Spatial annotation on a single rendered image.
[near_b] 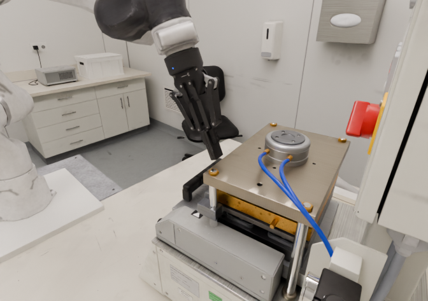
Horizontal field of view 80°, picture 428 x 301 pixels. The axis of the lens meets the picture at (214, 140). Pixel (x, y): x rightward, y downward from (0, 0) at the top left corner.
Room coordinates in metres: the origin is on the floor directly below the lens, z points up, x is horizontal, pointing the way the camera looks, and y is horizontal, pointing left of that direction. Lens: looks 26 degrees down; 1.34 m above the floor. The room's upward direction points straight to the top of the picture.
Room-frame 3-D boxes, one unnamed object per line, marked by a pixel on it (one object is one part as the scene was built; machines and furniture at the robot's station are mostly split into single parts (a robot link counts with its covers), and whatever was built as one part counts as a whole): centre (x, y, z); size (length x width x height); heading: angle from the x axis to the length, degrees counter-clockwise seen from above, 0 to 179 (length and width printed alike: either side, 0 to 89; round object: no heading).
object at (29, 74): (2.96, 1.62, 0.80); 1.29 x 0.04 x 0.10; 137
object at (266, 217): (0.41, -0.13, 1.07); 0.22 x 0.17 x 0.10; 146
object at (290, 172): (0.38, -0.15, 1.08); 0.31 x 0.24 x 0.13; 146
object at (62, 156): (2.80, 1.44, 0.05); 1.19 x 0.49 x 0.10; 137
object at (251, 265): (0.34, 0.01, 0.97); 0.26 x 0.05 x 0.07; 56
